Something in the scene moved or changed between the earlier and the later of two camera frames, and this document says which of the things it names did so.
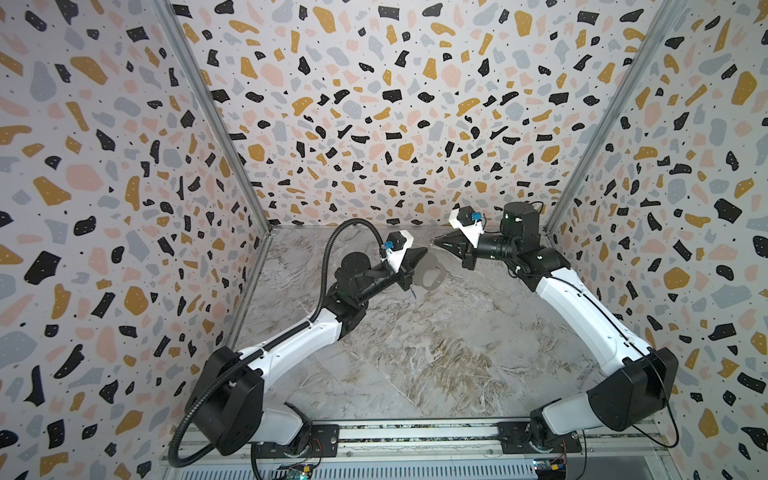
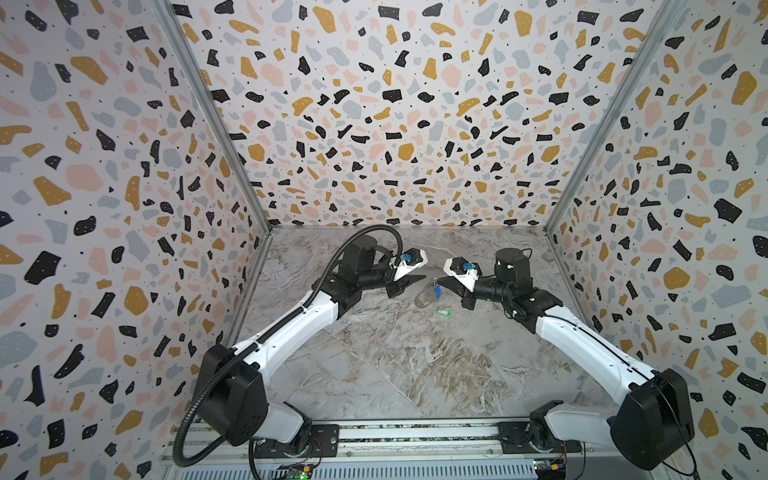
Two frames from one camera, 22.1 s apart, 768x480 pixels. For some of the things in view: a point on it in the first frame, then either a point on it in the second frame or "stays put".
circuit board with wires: x=301 y=471 stays put
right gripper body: x=470 y=249 to x=466 y=289
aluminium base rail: x=421 y=453 stays put
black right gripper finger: x=457 y=242 to x=452 y=283
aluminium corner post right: x=614 y=102 stays put
